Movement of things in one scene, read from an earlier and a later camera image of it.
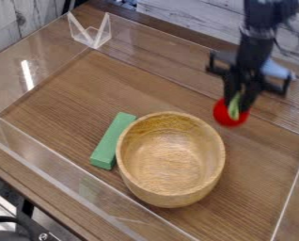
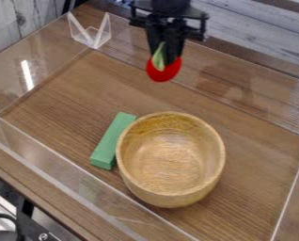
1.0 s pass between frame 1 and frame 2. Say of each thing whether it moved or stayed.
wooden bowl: stayed
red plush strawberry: moved
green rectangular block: stayed
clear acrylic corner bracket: stayed
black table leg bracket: stayed
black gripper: moved
